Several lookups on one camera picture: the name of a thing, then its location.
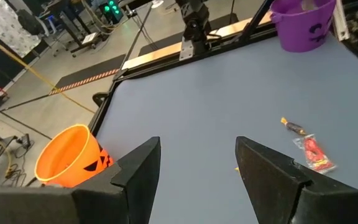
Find hanging yellow cable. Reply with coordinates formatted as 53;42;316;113
0;30;96;114

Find orange jack-o-lantern bucket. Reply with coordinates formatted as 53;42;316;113
34;123;115;189

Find black table frame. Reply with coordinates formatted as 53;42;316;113
87;0;358;138

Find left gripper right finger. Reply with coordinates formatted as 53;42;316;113
234;136;358;224

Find wooden table side board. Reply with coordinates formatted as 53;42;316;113
121;11;273;71

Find small metal plate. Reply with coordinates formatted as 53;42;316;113
178;36;195;62

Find tangled floor cables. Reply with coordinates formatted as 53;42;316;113
4;133;36;187

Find hazard striped floor mat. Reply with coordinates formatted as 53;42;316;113
48;54;127;96

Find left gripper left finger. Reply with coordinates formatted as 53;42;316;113
0;136;162;224

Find black swivel chair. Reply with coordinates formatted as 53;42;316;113
16;8;50;37

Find red candy clear wrapper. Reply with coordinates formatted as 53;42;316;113
292;134;337;174

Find black desk frame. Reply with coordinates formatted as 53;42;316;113
47;0;109;58

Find thin black diagonal pole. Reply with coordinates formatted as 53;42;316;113
119;4;154;71

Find white aluminium rail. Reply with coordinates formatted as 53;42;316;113
333;0;351;42

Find black device green lights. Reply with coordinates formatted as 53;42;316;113
98;0;125;25

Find white patterned cloth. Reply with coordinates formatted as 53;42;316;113
0;0;42;58

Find purple halloween bucket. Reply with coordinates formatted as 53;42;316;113
269;0;337;53

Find black side stand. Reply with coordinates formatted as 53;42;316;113
137;12;239;57

